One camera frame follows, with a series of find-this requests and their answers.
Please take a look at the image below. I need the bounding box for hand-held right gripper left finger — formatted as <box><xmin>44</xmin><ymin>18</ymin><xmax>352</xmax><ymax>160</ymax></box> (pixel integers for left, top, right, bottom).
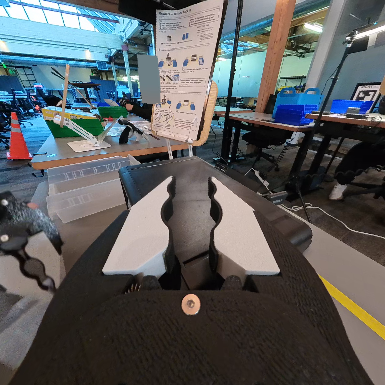
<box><xmin>102</xmin><ymin>176</ymin><xmax>176</xmax><ymax>279</ymax></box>

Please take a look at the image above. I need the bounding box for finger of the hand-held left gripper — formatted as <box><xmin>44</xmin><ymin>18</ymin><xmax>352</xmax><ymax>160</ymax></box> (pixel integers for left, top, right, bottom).
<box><xmin>27</xmin><ymin>232</ymin><xmax>66</xmax><ymax>291</ymax></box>
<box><xmin>0</xmin><ymin>248</ymin><xmax>56</xmax><ymax>304</ymax></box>

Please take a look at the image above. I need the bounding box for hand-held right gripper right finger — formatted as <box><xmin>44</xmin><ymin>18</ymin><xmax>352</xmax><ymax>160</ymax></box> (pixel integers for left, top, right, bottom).
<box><xmin>208</xmin><ymin>176</ymin><xmax>281</xmax><ymax>278</ymax></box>

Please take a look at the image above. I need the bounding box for clear plastic storage bin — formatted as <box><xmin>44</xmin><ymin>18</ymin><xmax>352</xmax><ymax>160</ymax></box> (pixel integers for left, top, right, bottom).
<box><xmin>47</xmin><ymin>154</ymin><xmax>141</xmax><ymax>224</ymax></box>

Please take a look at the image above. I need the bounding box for black drawer cabinet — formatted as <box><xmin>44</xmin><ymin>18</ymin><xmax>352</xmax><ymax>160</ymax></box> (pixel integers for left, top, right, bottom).
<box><xmin>118</xmin><ymin>156</ymin><xmax>313</xmax><ymax>273</ymax></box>

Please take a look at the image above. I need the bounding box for grey desk control box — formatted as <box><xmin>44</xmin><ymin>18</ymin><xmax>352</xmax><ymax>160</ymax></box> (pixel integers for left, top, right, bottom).
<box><xmin>266</xmin><ymin>190</ymin><xmax>290</xmax><ymax>209</ymax></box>

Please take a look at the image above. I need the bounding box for white power strip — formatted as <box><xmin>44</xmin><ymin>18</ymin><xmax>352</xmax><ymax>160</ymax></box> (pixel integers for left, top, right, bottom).
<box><xmin>252</xmin><ymin>168</ymin><xmax>270</xmax><ymax>187</ymax></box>

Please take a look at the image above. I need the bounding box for orange traffic cone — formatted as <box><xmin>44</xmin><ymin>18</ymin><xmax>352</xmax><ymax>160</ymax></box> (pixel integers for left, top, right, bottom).
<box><xmin>7</xmin><ymin>112</ymin><xmax>33</xmax><ymax>160</ymax></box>

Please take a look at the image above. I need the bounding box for white articulated stand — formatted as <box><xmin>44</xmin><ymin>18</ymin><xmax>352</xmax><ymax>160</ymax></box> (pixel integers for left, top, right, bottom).
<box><xmin>54</xmin><ymin>117</ymin><xmax>112</xmax><ymax>152</ymax></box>

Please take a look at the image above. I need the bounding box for grey top work table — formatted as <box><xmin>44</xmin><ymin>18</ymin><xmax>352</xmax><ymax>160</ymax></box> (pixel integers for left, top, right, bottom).
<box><xmin>30</xmin><ymin>114</ymin><xmax>196</xmax><ymax>170</ymax></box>

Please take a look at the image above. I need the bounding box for white board stand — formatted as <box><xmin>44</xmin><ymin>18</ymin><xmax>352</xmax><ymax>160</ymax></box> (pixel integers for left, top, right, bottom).
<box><xmin>166</xmin><ymin>138</ymin><xmax>194</xmax><ymax>160</ymax></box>

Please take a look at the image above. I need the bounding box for green yellow crate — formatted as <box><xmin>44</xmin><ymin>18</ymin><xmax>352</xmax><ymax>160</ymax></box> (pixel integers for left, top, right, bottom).
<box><xmin>42</xmin><ymin>106</ymin><xmax>105</xmax><ymax>138</ymax></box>

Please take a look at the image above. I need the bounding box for black office chair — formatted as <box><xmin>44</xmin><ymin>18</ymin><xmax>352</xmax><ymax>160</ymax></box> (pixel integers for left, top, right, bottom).
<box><xmin>241</xmin><ymin>128</ymin><xmax>297</xmax><ymax>172</ymax></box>

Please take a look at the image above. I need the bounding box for row of black office chairs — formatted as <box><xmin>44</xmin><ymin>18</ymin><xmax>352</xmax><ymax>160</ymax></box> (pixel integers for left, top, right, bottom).
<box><xmin>0</xmin><ymin>87</ymin><xmax>41</xmax><ymax>149</ymax></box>

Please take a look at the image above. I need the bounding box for spare hand-held gripper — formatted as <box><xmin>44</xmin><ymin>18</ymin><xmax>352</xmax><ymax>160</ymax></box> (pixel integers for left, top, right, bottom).
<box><xmin>118</xmin><ymin>119</ymin><xmax>150</xmax><ymax>144</ymax></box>

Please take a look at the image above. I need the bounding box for wooden desk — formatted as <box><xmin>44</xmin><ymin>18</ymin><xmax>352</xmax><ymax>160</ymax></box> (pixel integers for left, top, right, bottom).
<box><xmin>214</xmin><ymin>105</ymin><xmax>319</xmax><ymax>169</ymax></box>
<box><xmin>304</xmin><ymin>110</ymin><xmax>385</xmax><ymax>181</ymax></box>

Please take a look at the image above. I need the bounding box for thin wooden slat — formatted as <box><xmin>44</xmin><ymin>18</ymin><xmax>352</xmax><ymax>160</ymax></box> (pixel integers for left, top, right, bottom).
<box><xmin>61</xmin><ymin>64</ymin><xmax>70</xmax><ymax>128</ymax></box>

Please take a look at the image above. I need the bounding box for yellow tape strip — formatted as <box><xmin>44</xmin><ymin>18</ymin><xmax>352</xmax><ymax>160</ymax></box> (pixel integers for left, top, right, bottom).
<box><xmin>317</xmin><ymin>274</ymin><xmax>385</xmax><ymax>342</ymax></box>

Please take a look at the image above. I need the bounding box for green plastic tray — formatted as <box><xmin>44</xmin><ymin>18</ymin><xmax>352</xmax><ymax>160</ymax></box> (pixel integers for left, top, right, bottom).
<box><xmin>98</xmin><ymin>106</ymin><xmax>128</xmax><ymax>118</ymax></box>

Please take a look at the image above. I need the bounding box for stack of blue trays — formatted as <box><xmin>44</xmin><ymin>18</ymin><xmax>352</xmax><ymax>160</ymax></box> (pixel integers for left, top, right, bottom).
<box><xmin>274</xmin><ymin>104</ymin><xmax>319</xmax><ymax>126</ymax></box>

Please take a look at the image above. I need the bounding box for blue plastic tote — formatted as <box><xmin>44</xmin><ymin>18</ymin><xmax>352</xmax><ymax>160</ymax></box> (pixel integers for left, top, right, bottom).
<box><xmin>275</xmin><ymin>87</ymin><xmax>324</xmax><ymax>113</ymax></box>

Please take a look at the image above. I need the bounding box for black stand pole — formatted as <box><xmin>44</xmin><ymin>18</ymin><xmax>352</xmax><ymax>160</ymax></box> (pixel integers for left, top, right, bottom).
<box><xmin>221</xmin><ymin>0</ymin><xmax>245</xmax><ymax>164</ymax></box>

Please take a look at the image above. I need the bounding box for blue plastic box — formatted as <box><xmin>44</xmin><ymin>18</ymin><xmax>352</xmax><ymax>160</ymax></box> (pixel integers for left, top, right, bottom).
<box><xmin>331</xmin><ymin>99</ymin><xmax>375</xmax><ymax>115</ymax></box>

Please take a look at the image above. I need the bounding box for printed instruction sheet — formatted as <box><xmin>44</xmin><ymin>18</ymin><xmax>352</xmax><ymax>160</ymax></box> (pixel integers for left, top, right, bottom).
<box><xmin>150</xmin><ymin>0</ymin><xmax>225</xmax><ymax>142</ymax></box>

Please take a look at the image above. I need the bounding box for black white marker tag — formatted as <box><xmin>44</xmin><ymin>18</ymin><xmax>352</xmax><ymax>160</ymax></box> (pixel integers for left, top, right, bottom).
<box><xmin>350</xmin><ymin>82</ymin><xmax>382</xmax><ymax>102</ymax></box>

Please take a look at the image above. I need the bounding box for black light tripod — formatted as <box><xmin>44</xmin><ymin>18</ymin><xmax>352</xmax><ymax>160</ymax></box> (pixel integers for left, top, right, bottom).
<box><xmin>286</xmin><ymin>22</ymin><xmax>385</xmax><ymax>224</ymax></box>

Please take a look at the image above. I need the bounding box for black overhead monitor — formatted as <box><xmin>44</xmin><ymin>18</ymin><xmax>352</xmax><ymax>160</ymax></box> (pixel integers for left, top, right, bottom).
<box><xmin>118</xmin><ymin>0</ymin><xmax>181</xmax><ymax>25</ymax></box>

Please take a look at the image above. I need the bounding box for white cable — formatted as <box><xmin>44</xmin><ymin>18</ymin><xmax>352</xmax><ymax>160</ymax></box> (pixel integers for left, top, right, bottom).
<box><xmin>281</xmin><ymin>203</ymin><xmax>385</xmax><ymax>241</ymax></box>

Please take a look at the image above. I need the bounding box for wooden post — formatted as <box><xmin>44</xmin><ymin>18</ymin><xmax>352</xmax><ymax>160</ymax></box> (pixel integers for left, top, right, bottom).
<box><xmin>256</xmin><ymin>0</ymin><xmax>297</xmax><ymax>113</ymax></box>

